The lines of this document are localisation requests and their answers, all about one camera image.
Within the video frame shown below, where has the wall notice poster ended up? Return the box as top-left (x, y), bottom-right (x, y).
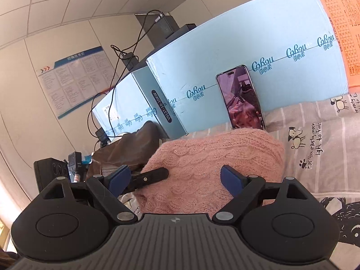
top-left (37, 46), bottom-right (118, 119)

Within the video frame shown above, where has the brown leather garment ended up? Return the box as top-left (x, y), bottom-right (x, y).
top-left (85, 121), bottom-right (165, 180)

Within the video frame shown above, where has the black power cable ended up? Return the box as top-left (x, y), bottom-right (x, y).
top-left (86, 9), bottom-right (164, 142)

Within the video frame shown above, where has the light blue Cobou box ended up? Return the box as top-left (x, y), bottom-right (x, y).
top-left (147, 0), bottom-right (349, 133)

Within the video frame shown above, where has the pink knitted sweater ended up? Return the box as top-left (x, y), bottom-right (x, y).
top-left (134, 129), bottom-right (285, 216)

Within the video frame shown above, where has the black power adapter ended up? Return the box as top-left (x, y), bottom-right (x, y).
top-left (120, 52), bottom-right (139, 71)

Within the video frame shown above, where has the smartphone leaning on box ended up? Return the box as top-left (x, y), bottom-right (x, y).
top-left (216, 65), bottom-right (266, 130)

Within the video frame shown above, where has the orange cardboard box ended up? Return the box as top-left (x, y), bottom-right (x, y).
top-left (320, 0), bottom-right (359, 91)

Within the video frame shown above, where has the grey cartoon print bedsheet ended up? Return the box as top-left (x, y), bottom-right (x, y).
top-left (182, 94), bottom-right (359, 269)

